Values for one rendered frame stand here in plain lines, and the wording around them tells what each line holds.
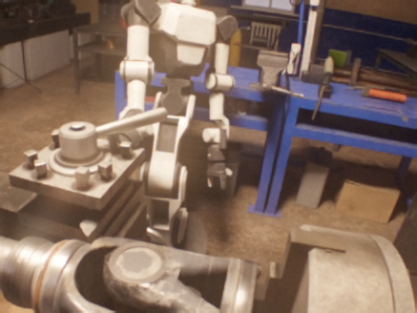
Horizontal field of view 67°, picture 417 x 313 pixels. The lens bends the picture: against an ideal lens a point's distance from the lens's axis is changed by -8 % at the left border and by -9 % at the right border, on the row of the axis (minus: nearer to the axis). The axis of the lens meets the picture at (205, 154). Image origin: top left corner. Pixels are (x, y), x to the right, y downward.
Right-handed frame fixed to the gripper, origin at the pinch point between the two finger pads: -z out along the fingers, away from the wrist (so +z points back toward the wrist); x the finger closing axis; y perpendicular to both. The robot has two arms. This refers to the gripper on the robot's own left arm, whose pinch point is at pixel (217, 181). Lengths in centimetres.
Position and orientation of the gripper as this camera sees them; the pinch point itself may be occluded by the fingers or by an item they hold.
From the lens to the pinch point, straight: 171.3
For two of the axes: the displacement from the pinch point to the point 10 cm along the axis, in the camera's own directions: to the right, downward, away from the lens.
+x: 5.7, 0.4, -8.2
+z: 0.0, -10.0, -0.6
